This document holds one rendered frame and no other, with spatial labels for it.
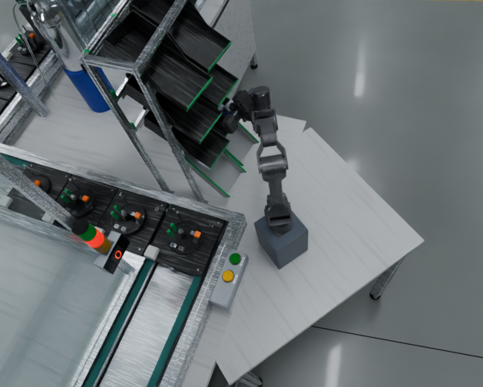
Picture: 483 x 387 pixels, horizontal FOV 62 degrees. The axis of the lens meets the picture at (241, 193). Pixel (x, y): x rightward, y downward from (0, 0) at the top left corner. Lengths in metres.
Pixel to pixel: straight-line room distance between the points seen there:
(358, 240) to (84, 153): 1.34
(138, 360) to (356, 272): 0.86
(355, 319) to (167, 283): 1.22
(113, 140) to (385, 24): 2.52
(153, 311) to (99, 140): 0.95
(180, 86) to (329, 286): 0.90
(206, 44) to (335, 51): 2.28
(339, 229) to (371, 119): 1.54
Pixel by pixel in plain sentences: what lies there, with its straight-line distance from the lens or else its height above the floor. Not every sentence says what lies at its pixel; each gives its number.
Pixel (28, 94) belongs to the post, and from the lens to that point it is 2.31.
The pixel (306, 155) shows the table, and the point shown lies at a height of 0.86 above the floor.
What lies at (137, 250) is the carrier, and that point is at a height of 0.97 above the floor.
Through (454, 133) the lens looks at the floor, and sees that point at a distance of 3.12.
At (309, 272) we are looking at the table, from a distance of 1.59.
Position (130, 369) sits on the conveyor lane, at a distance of 1.58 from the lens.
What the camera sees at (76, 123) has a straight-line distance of 2.27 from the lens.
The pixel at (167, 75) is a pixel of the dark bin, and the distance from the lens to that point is 1.23.
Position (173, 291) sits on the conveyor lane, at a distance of 1.59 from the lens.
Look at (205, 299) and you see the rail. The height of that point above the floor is 0.96.
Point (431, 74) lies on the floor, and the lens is 3.43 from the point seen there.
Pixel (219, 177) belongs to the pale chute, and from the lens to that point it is 1.59.
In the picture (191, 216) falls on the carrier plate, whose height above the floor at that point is 0.97.
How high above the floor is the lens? 2.38
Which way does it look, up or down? 60 degrees down
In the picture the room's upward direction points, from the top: 16 degrees counter-clockwise
